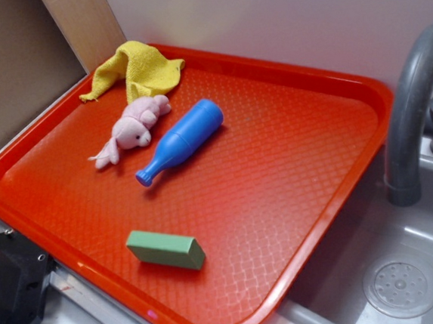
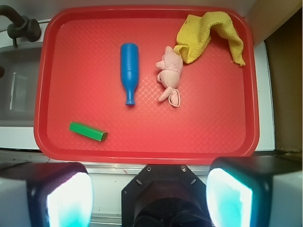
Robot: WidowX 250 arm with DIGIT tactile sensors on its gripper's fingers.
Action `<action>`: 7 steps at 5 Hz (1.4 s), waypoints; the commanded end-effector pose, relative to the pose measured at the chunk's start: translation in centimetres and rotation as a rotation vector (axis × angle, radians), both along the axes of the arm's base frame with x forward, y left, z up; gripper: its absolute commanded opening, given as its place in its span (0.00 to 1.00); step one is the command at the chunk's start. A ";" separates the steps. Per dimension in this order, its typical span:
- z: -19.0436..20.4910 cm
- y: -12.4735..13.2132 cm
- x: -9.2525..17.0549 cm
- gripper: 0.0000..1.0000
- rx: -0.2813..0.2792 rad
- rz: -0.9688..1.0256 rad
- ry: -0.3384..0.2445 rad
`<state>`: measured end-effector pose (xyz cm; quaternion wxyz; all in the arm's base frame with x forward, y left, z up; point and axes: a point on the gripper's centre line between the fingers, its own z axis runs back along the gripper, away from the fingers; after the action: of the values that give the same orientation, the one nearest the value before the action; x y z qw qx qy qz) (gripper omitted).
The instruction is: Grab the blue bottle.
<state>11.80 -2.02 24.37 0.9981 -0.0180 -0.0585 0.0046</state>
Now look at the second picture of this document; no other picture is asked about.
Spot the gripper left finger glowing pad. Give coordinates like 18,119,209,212
0,162,94,227

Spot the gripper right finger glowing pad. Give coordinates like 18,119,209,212
206,155,303,227

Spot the blue plastic bottle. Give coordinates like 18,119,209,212
120,43,139,106

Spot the green rectangular block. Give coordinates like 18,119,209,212
69,122,108,141

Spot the red plastic tray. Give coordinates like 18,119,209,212
34,6,259,165

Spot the white toy sink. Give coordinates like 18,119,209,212
0,30,43,150

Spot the pink plush toy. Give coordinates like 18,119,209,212
156,46,183,107

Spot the dark metal faucet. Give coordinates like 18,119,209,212
0,5,42,48

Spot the yellow knitted cloth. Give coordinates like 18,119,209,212
173,11,246,67

